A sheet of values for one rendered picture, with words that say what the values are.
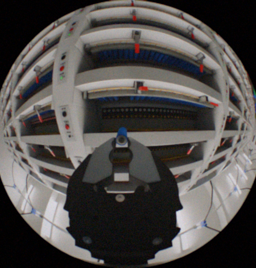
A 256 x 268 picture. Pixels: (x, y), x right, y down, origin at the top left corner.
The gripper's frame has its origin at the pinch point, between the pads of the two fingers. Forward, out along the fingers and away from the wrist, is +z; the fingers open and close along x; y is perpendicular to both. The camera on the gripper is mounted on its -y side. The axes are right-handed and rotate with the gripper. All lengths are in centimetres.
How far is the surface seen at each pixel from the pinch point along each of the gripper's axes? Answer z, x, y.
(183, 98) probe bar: 15.7, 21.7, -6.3
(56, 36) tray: 19, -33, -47
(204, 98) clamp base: 11.8, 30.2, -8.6
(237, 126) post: 14, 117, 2
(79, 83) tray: 11.9, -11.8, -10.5
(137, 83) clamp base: 13.2, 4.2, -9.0
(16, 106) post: 18, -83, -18
